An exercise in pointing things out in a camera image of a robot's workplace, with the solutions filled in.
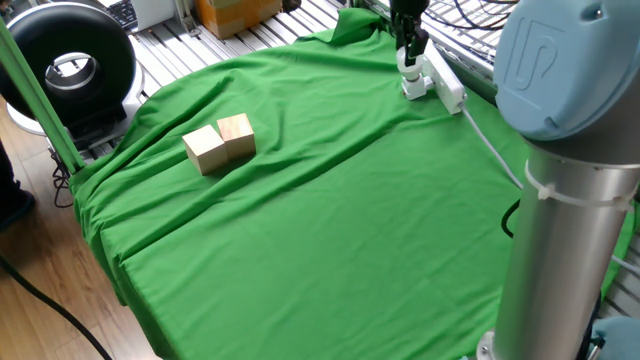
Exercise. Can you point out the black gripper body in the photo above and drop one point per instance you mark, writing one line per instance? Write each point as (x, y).
(409, 7)

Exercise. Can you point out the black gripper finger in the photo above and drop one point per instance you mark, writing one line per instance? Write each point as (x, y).
(417, 45)
(398, 32)

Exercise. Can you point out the white LED bulb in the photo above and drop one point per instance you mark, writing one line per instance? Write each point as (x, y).
(407, 70)

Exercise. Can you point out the white plug-in bulb holder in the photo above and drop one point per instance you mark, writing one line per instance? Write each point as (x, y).
(414, 87)

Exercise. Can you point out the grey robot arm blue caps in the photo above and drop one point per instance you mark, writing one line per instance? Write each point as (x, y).
(565, 225)

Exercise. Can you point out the white power strip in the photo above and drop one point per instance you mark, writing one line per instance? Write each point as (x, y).
(445, 77)

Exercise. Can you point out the cardboard box yellow tape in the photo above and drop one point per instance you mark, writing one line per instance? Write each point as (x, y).
(235, 17)

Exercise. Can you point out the reddish wooden cube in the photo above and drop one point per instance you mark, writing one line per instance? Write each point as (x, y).
(237, 135)

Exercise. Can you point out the pale wooden cube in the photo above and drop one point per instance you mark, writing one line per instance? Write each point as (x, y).
(205, 150)

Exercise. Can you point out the white box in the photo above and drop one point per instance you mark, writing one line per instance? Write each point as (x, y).
(152, 12)

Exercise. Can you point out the green cloth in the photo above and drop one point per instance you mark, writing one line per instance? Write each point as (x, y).
(300, 275)

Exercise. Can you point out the black keyboard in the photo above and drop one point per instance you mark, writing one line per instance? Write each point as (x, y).
(125, 12)

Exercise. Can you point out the dark blue shoe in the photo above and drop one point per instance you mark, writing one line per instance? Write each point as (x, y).
(12, 205)

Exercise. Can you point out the green frame post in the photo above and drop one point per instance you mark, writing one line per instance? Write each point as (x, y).
(35, 95)

